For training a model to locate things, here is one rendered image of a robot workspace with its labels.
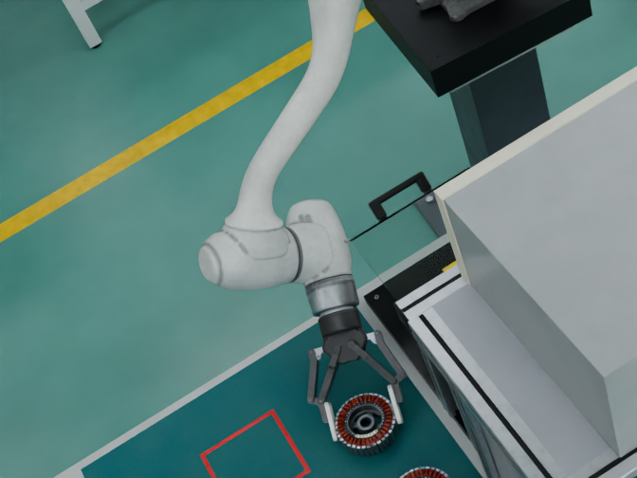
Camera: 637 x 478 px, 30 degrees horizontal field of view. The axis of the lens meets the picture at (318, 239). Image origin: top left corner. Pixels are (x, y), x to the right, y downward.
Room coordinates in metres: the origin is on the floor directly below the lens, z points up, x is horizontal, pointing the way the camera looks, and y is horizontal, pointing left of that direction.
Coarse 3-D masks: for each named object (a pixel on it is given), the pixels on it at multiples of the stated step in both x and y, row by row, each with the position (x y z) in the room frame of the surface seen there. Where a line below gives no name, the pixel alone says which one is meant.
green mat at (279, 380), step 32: (288, 352) 1.42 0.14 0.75; (224, 384) 1.41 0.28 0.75; (256, 384) 1.38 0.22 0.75; (288, 384) 1.35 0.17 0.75; (320, 384) 1.32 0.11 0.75; (352, 384) 1.29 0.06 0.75; (384, 384) 1.26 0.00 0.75; (192, 416) 1.38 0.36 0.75; (224, 416) 1.34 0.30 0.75; (256, 416) 1.31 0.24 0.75; (288, 416) 1.28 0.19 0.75; (320, 416) 1.25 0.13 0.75; (416, 416) 1.17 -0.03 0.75; (128, 448) 1.37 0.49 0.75; (160, 448) 1.34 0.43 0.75; (192, 448) 1.31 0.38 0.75; (224, 448) 1.28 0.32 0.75; (256, 448) 1.25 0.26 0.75; (288, 448) 1.22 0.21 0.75; (320, 448) 1.19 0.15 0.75; (384, 448) 1.14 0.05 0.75; (416, 448) 1.11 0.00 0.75; (448, 448) 1.08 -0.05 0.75
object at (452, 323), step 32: (448, 288) 1.11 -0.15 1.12; (416, 320) 1.09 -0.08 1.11; (448, 320) 1.06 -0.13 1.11; (480, 320) 1.04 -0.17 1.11; (448, 352) 1.01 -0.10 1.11; (480, 352) 0.98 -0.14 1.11; (512, 352) 0.96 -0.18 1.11; (480, 384) 0.93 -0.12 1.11; (512, 384) 0.91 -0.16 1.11; (544, 384) 0.89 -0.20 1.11; (480, 416) 0.89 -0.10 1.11; (512, 416) 0.87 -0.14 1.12; (544, 416) 0.84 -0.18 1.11; (576, 416) 0.82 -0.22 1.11; (512, 448) 0.82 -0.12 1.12; (544, 448) 0.80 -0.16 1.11; (576, 448) 0.78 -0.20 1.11; (608, 448) 0.76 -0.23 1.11
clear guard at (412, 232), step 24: (432, 192) 1.35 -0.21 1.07; (408, 216) 1.33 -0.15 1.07; (432, 216) 1.30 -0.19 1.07; (360, 240) 1.32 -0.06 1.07; (384, 240) 1.30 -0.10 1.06; (408, 240) 1.28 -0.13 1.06; (432, 240) 1.26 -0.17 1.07; (384, 264) 1.25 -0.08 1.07; (408, 264) 1.23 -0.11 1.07; (432, 264) 1.21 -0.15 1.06; (408, 288) 1.19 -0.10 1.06
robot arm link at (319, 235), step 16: (304, 208) 1.50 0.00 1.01; (320, 208) 1.49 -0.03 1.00; (288, 224) 1.50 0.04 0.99; (304, 224) 1.47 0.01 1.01; (320, 224) 1.46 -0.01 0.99; (336, 224) 1.47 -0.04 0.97; (304, 240) 1.43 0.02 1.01; (320, 240) 1.43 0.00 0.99; (336, 240) 1.44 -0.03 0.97; (304, 256) 1.41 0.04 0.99; (320, 256) 1.41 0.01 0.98; (336, 256) 1.41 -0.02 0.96; (304, 272) 1.40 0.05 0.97; (320, 272) 1.40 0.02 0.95; (336, 272) 1.39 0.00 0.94
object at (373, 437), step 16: (352, 400) 1.23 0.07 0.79; (368, 400) 1.22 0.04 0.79; (384, 400) 1.20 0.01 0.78; (336, 416) 1.22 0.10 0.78; (352, 416) 1.21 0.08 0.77; (368, 416) 1.19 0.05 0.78; (384, 416) 1.17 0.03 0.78; (336, 432) 1.19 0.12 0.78; (352, 432) 1.17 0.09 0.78; (368, 432) 1.17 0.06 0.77; (384, 432) 1.14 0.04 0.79; (352, 448) 1.14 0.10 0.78; (368, 448) 1.13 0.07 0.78
